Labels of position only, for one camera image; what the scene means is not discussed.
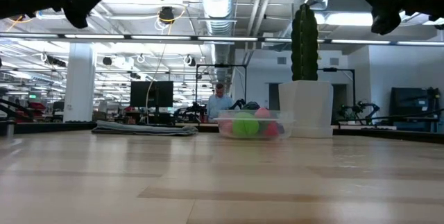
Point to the black background stand frame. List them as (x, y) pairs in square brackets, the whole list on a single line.
[(334, 69), (222, 66)]

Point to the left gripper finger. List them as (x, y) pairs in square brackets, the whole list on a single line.
[(78, 5)]

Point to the folded grey cloth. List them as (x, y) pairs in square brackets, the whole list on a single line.
[(145, 129)]

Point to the black background cabinet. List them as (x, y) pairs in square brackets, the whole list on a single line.
[(412, 102)]

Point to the white building column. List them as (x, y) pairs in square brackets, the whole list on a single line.
[(79, 85)]

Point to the person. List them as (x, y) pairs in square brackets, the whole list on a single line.
[(218, 104)]

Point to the black background robot arm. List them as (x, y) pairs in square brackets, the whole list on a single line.
[(248, 105), (364, 106), (192, 110)]

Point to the red toy strawberry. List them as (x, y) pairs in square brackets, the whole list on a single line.
[(271, 129)]

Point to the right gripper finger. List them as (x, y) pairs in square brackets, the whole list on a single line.
[(385, 9)]

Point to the black ceiling camera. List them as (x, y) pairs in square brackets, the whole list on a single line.
[(166, 14)]

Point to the black background monitor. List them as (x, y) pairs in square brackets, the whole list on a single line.
[(151, 94)]

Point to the green cactus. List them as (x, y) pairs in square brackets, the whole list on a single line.
[(304, 43)]

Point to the clear plastic tupperware container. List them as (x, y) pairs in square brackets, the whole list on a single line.
[(288, 121)]

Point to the white hexagonal plant pot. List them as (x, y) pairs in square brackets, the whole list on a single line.
[(307, 109)]

